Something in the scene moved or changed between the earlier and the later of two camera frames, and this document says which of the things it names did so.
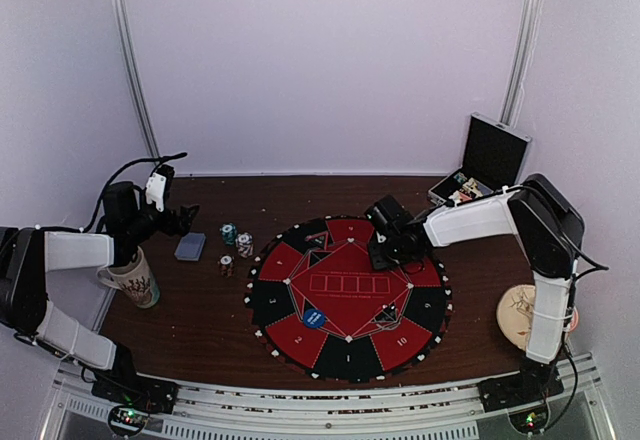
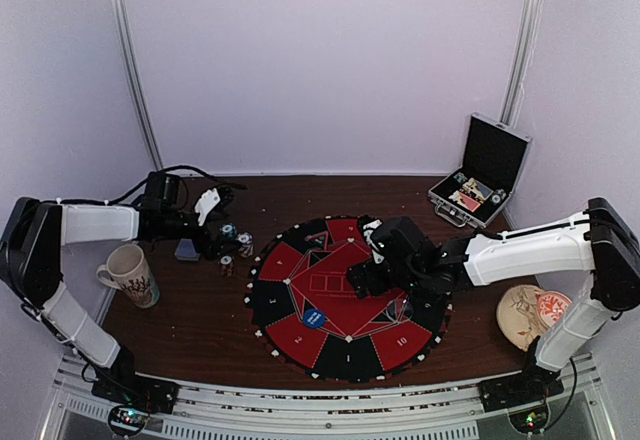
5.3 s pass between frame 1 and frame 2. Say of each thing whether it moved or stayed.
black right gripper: moved
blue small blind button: stayed
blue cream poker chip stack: stayed
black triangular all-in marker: stayed
